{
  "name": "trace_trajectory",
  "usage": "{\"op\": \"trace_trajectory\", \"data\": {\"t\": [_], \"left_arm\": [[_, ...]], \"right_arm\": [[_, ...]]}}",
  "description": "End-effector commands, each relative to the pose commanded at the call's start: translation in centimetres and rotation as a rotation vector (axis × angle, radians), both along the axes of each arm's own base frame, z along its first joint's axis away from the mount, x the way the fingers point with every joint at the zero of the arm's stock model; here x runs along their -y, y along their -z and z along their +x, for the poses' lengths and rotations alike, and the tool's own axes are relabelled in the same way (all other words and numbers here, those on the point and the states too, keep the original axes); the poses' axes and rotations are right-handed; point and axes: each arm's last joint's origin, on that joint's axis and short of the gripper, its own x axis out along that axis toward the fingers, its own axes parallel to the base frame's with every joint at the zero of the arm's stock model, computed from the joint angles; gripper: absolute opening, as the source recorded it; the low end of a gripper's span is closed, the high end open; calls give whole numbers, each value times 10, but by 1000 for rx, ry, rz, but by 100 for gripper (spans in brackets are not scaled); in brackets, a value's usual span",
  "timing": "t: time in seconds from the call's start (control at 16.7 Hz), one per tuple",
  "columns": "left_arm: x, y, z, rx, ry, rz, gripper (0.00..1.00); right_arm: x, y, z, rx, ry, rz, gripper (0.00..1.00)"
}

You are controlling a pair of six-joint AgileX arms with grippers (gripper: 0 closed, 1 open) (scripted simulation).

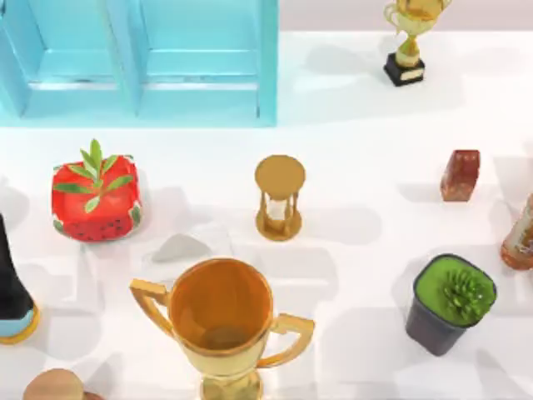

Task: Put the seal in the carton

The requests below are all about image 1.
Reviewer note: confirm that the gold hourglass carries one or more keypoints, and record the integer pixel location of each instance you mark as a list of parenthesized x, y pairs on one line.
[(279, 177)]

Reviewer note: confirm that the large gold trophy cup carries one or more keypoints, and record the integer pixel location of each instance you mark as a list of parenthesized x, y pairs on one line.
[(220, 316)]

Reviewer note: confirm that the light blue rack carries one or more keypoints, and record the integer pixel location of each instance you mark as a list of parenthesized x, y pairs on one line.
[(200, 62)]

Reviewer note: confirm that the red watermelon plant pot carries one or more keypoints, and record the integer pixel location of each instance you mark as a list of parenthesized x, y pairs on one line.
[(98, 204)]

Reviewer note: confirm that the red brown marbled block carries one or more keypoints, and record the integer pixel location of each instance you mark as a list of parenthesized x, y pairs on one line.
[(460, 177)]

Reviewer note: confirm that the small gold trophy black base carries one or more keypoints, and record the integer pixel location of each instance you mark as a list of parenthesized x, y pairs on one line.
[(406, 54)]

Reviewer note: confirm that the dark pot with green succulent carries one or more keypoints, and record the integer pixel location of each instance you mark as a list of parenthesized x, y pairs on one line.
[(451, 304)]

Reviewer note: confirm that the orange bottle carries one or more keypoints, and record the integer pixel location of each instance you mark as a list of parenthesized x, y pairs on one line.
[(520, 243)]

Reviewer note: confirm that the black and blue bottle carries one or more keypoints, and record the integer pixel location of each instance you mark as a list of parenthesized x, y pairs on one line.
[(10, 287)]

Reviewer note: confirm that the yellow coaster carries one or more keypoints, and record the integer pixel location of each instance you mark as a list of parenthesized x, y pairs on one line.
[(29, 331)]

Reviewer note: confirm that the tan wooden round object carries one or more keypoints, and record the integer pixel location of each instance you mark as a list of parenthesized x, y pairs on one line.
[(52, 385)]

